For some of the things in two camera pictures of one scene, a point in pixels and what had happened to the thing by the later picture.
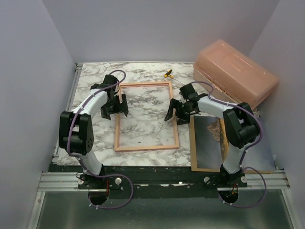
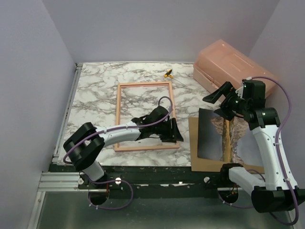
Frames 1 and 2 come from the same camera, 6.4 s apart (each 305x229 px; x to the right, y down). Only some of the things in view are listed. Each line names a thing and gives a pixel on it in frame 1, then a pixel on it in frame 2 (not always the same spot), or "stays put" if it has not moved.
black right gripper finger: x=183 y=120 -> x=225 y=114
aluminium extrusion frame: x=50 y=181 stays put
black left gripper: x=106 y=111 -> x=173 y=135
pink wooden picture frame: x=116 y=149 stays put
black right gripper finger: x=173 y=104 -> x=214 y=97
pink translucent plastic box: x=225 y=67 stays put
